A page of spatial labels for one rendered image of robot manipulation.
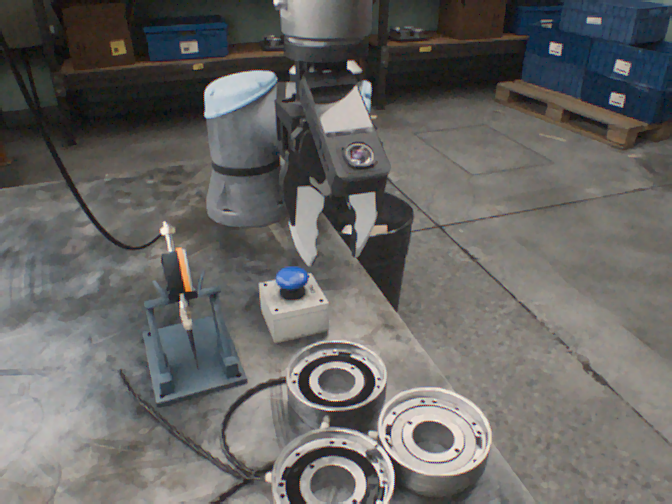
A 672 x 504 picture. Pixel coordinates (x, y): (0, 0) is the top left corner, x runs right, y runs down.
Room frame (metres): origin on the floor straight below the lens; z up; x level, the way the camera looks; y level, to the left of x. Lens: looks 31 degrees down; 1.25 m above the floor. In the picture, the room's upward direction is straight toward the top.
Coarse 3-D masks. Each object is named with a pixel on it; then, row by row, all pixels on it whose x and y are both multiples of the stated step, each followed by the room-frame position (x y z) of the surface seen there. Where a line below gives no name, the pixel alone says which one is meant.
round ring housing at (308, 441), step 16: (320, 432) 0.35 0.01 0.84; (336, 432) 0.35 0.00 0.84; (352, 432) 0.35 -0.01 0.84; (288, 448) 0.33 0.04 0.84; (304, 448) 0.34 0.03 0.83; (352, 448) 0.34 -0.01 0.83; (368, 448) 0.34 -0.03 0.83; (288, 464) 0.33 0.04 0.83; (320, 464) 0.33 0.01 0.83; (336, 464) 0.33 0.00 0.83; (352, 464) 0.33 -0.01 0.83; (384, 464) 0.32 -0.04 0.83; (272, 480) 0.30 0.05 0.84; (304, 480) 0.31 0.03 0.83; (320, 480) 0.32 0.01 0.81; (336, 480) 0.33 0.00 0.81; (352, 480) 0.32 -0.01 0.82; (272, 496) 0.29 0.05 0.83; (304, 496) 0.29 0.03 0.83; (352, 496) 0.29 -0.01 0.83
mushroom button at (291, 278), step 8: (280, 272) 0.57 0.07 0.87; (288, 272) 0.57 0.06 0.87; (296, 272) 0.57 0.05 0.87; (304, 272) 0.57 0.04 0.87; (280, 280) 0.56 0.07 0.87; (288, 280) 0.55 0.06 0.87; (296, 280) 0.55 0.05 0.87; (304, 280) 0.56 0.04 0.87; (288, 288) 0.55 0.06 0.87; (296, 288) 0.55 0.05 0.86
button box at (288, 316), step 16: (272, 288) 0.58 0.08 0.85; (304, 288) 0.57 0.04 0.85; (272, 304) 0.54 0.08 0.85; (288, 304) 0.54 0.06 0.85; (304, 304) 0.54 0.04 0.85; (320, 304) 0.55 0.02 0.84; (272, 320) 0.53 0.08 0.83; (288, 320) 0.53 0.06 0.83; (304, 320) 0.54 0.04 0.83; (320, 320) 0.54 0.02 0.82; (272, 336) 0.53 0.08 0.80; (288, 336) 0.53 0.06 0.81; (304, 336) 0.54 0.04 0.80
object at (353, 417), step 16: (304, 352) 0.47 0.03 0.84; (320, 352) 0.48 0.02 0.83; (336, 352) 0.48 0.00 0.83; (352, 352) 0.48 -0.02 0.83; (368, 352) 0.47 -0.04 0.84; (288, 368) 0.44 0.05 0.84; (320, 368) 0.45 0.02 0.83; (336, 368) 0.45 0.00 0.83; (352, 368) 0.45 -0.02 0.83; (384, 368) 0.44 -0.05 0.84; (288, 384) 0.41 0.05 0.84; (320, 384) 0.44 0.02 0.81; (336, 384) 0.45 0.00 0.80; (352, 384) 0.44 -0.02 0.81; (384, 384) 0.41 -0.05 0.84; (288, 400) 0.42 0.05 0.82; (304, 400) 0.39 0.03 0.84; (336, 400) 0.40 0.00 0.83; (368, 400) 0.39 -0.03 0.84; (384, 400) 0.41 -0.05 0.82; (304, 416) 0.39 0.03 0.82; (320, 416) 0.38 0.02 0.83; (336, 416) 0.38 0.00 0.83; (352, 416) 0.38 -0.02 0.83; (368, 416) 0.39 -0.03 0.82
